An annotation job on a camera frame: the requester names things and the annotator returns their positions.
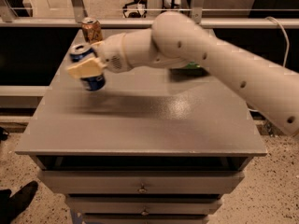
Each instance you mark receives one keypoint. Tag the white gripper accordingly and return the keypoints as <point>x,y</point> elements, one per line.
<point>110,54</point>

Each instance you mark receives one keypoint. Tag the blue pepsi can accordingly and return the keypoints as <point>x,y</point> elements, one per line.
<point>85,66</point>

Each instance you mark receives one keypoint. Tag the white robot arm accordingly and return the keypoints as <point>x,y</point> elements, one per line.
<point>174,40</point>

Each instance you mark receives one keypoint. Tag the orange soda can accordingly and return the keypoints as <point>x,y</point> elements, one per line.
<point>91,29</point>

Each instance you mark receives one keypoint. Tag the grey metal railing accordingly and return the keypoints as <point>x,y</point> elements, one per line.
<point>9,18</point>

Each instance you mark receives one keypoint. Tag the green chip bag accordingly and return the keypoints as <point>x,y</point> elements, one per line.
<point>192,66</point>

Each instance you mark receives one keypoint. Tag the grey drawer cabinet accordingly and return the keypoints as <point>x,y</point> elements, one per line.
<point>143,120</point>

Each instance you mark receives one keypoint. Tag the top grey drawer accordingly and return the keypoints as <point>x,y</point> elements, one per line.
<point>140,182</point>

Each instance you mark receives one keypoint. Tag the grey drawer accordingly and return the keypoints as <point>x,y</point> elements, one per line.
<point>159,206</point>
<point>152,219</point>
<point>140,182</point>

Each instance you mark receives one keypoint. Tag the middle grey drawer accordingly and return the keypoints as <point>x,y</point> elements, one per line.
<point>159,206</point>

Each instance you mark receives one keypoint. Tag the bottom grey drawer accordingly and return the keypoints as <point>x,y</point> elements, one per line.
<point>152,219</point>

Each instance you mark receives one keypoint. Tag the black shoe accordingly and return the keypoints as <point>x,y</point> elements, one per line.
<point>12,205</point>

